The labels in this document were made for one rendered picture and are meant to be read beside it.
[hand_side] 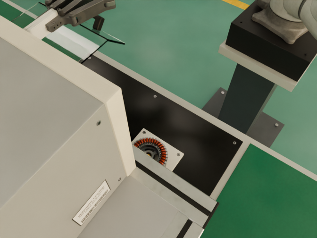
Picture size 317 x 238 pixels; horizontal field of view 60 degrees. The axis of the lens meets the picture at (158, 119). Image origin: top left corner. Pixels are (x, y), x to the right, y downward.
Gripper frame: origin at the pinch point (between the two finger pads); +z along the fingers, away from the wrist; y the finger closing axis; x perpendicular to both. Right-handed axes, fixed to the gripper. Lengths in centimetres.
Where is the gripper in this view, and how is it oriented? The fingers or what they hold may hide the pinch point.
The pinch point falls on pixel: (43, 26)
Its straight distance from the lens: 57.3
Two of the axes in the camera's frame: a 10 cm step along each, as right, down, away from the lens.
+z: -5.8, 7.0, -4.2
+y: -8.2, -5.0, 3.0
